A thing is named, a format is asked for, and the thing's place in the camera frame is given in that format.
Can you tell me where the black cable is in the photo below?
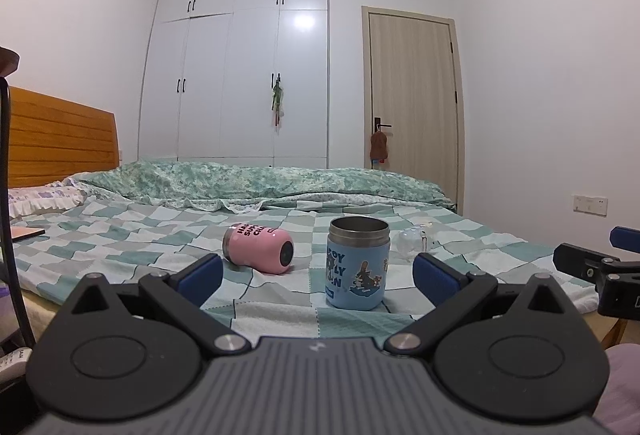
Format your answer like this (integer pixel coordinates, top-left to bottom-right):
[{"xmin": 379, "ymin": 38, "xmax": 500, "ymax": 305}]
[{"xmin": 0, "ymin": 77, "xmax": 37, "ymax": 349}]

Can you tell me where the pink cup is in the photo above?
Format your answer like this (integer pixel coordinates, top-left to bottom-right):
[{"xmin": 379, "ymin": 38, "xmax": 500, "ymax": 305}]
[{"xmin": 223, "ymin": 224, "xmax": 295, "ymax": 276}]

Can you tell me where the blue cartoon print cup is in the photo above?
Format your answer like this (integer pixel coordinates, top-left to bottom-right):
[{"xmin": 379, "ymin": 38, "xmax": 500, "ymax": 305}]
[{"xmin": 325, "ymin": 216, "xmax": 390, "ymax": 311}]

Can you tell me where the flat brown book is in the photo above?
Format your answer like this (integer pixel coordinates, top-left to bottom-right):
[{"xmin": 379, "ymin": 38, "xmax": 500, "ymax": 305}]
[{"xmin": 9, "ymin": 225, "xmax": 46, "ymax": 245}]

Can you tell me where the clear glass cup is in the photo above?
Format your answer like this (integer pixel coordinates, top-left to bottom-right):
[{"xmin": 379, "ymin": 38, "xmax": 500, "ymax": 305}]
[{"xmin": 397, "ymin": 224, "xmax": 437, "ymax": 264}]

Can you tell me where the wooden door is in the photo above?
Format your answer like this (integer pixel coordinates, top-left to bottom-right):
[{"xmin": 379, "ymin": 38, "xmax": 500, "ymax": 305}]
[{"xmin": 361, "ymin": 5, "xmax": 464, "ymax": 216}]

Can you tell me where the white wall socket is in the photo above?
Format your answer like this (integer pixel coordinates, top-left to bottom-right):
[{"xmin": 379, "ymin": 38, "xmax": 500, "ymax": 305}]
[{"xmin": 572, "ymin": 194, "xmax": 609, "ymax": 216}]

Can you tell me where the brown bag on door handle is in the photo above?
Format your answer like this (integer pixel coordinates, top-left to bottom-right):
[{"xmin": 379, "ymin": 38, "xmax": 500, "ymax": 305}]
[{"xmin": 369, "ymin": 127, "xmax": 390, "ymax": 170}]

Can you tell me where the wooden headboard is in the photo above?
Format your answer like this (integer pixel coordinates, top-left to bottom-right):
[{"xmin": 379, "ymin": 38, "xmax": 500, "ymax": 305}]
[{"xmin": 7, "ymin": 86, "xmax": 123, "ymax": 190}]

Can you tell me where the purple floral pillow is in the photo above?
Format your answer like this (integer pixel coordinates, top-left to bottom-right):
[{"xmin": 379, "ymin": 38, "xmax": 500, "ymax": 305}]
[{"xmin": 7, "ymin": 180, "xmax": 89, "ymax": 219}]

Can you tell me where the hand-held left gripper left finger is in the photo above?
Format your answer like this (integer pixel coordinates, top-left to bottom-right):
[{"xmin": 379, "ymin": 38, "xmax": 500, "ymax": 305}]
[{"xmin": 71, "ymin": 253, "xmax": 252, "ymax": 359}]

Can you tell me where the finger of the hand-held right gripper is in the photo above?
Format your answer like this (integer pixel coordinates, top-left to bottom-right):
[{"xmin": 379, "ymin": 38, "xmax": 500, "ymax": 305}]
[
  {"xmin": 609, "ymin": 226, "xmax": 640, "ymax": 253},
  {"xmin": 553, "ymin": 242, "xmax": 622, "ymax": 287}
]

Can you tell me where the white power strip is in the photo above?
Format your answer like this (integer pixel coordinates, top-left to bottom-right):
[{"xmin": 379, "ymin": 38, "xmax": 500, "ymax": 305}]
[{"xmin": 0, "ymin": 347, "xmax": 34, "ymax": 384}]

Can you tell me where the person's pink trouser leg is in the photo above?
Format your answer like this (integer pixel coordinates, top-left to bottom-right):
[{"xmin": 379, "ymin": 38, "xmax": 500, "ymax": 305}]
[{"xmin": 596, "ymin": 342, "xmax": 640, "ymax": 435}]

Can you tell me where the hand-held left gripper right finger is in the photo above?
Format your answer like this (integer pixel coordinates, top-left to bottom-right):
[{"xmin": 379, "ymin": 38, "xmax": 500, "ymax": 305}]
[{"xmin": 383, "ymin": 253, "xmax": 569, "ymax": 358}]

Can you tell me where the checkered green white blanket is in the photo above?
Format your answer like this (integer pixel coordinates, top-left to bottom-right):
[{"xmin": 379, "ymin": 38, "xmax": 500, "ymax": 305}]
[{"xmin": 9, "ymin": 191, "xmax": 602, "ymax": 342}]

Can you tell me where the green floral quilt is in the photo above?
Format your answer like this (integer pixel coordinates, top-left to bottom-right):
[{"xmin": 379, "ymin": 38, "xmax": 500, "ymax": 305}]
[{"xmin": 72, "ymin": 158, "xmax": 457, "ymax": 214}]

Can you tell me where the green hanging ornament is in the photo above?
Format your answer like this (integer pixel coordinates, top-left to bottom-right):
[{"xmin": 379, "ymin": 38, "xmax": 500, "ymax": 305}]
[{"xmin": 269, "ymin": 73, "xmax": 286, "ymax": 127}]

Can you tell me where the white wardrobe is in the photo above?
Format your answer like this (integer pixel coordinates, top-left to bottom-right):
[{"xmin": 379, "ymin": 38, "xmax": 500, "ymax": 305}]
[{"xmin": 138, "ymin": 0, "xmax": 330, "ymax": 170}]

